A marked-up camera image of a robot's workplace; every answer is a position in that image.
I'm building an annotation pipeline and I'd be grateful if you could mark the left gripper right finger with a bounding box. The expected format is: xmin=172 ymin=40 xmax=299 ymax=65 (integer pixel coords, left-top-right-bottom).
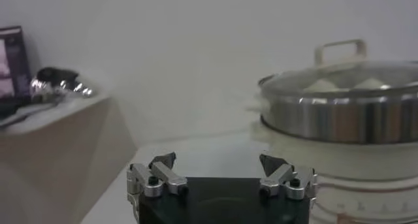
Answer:
xmin=259 ymin=153 xmax=318 ymax=200

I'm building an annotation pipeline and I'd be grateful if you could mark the round glass lid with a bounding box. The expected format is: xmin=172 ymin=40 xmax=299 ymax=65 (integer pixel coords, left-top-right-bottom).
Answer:
xmin=257 ymin=39 xmax=418 ymax=99

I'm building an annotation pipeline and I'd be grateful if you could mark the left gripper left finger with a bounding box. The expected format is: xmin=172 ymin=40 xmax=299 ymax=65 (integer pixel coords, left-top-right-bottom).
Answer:
xmin=126 ymin=152 xmax=189 ymax=199

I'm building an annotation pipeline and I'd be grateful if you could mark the white steamed baozi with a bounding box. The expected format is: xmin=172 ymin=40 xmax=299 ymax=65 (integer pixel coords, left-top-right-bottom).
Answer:
xmin=352 ymin=77 xmax=391 ymax=91

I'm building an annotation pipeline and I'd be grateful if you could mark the shiny chrome headset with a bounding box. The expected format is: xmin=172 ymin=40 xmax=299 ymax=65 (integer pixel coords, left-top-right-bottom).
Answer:
xmin=29 ymin=67 xmax=95 ymax=104

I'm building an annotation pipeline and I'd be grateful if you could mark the perforated steel steamer basket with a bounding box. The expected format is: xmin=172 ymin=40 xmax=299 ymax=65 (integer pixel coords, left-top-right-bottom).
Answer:
xmin=257 ymin=76 xmax=418 ymax=145

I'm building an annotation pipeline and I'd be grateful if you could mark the white side table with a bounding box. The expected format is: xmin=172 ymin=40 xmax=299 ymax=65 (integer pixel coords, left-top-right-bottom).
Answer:
xmin=0 ymin=93 xmax=138 ymax=224

